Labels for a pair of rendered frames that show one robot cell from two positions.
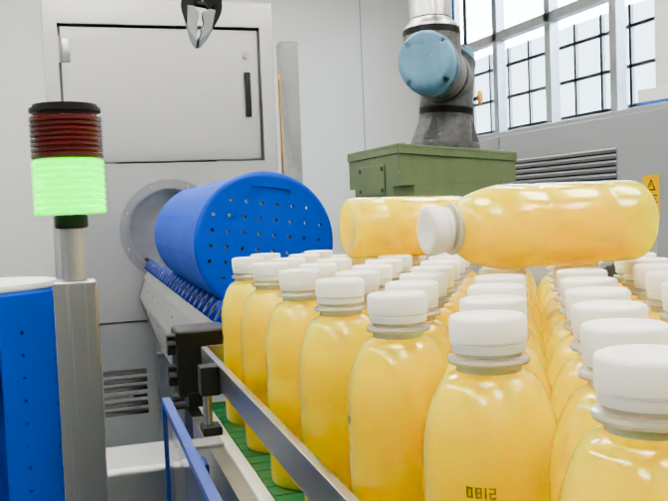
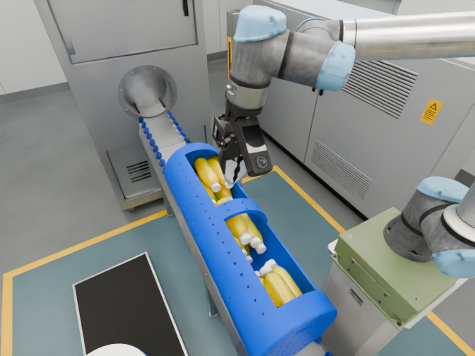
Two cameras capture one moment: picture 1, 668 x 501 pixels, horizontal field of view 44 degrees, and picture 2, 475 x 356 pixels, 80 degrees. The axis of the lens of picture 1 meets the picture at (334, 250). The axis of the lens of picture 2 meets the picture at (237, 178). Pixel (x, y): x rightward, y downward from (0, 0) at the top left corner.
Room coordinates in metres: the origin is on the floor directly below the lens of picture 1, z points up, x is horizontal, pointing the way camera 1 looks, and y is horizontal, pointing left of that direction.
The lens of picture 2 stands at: (1.40, 0.36, 1.99)
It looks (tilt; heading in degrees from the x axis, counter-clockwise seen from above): 43 degrees down; 350
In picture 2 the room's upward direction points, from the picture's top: straight up
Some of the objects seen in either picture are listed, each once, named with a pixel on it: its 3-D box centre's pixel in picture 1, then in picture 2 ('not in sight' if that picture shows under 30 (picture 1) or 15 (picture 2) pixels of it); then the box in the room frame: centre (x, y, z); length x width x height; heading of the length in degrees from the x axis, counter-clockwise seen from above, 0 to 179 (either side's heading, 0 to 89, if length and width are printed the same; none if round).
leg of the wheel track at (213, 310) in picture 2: not in sight; (210, 292); (2.22, 0.38, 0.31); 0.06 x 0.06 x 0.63; 17
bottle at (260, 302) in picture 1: (274, 362); not in sight; (0.89, 0.07, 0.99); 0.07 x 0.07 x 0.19
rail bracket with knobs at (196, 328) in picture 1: (203, 363); not in sight; (1.13, 0.19, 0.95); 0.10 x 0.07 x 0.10; 107
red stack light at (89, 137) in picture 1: (66, 137); not in sight; (0.76, 0.24, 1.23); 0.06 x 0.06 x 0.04
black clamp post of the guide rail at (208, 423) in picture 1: (210, 399); not in sight; (0.96, 0.15, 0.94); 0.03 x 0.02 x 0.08; 17
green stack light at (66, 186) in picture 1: (69, 187); not in sight; (0.76, 0.24, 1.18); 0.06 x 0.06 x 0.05
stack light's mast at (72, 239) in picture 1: (70, 193); not in sight; (0.76, 0.24, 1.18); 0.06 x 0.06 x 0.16
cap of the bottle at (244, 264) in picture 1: (248, 263); not in sight; (1.01, 0.11, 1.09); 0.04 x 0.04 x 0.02
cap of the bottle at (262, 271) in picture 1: (270, 269); not in sight; (0.89, 0.07, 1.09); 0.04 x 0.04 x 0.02
